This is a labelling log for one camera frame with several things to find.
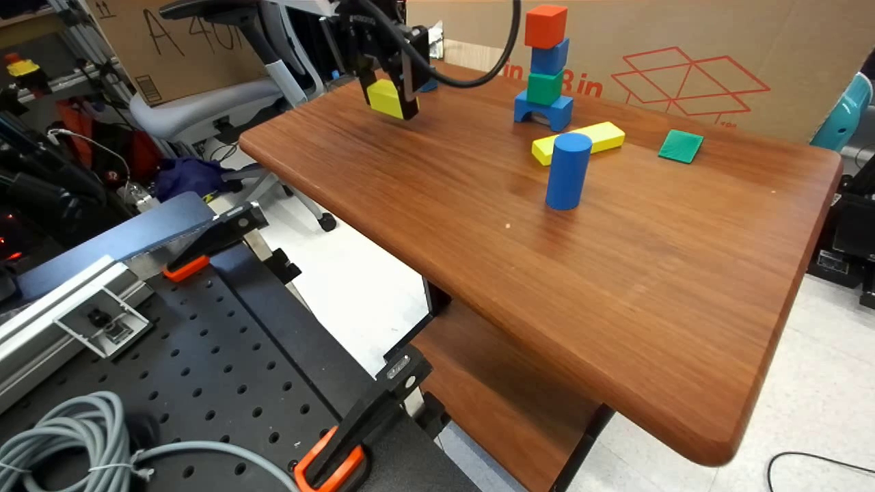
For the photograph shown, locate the green cube block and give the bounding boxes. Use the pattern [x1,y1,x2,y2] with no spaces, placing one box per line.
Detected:
[529,72,563,107]

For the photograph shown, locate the grey office chair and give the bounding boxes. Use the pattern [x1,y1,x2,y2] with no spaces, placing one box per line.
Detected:
[128,0,343,141]

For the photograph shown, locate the yellow rectangular block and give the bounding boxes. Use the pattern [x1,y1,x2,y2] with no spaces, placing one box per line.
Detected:
[367,78,402,121]

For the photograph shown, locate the long yellow flat block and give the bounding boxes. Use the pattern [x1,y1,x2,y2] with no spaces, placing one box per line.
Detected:
[532,121,626,167]

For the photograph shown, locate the blue arch block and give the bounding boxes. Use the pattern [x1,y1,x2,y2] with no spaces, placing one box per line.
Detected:
[515,92,575,132]

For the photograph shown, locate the blue cube block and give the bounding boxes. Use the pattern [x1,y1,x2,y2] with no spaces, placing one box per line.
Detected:
[532,40,568,74]

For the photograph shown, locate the green flat square block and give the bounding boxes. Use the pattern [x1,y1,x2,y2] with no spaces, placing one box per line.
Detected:
[659,129,702,165]

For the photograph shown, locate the blue cylinder block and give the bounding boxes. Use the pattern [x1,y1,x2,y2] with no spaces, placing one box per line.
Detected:
[547,133,592,210]

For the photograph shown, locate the black perforated breadboard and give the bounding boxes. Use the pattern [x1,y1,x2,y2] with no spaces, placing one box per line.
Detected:
[0,247,475,492]

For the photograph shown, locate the grey coiled cable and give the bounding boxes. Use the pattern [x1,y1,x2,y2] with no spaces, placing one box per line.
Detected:
[0,387,300,492]

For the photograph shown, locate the red cube block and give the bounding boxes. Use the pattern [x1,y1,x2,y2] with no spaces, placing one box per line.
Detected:
[526,6,568,50]

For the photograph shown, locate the brown cardboard box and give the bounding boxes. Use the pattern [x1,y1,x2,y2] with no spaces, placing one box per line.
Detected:
[82,0,265,107]

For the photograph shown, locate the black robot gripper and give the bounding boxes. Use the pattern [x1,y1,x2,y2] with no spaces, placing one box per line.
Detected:
[333,0,430,96]

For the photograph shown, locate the orange black clamp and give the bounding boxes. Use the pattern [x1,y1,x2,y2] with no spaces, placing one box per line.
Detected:
[161,203,268,283]
[292,348,433,492]

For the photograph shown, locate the cardboard box with red print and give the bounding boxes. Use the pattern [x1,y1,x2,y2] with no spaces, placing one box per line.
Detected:
[404,0,875,148]

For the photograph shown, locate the black floor cables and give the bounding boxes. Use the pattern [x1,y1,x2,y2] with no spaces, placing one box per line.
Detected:
[763,447,875,492]

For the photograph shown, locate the lower wooden shelf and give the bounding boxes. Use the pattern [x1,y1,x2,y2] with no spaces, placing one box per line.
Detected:
[413,301,609,492]

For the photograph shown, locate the teal chair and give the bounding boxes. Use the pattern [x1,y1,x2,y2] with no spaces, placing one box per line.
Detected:
[812,72,873,151]

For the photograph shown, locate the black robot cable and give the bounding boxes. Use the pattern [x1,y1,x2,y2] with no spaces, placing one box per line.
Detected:
[362,0,526,91]

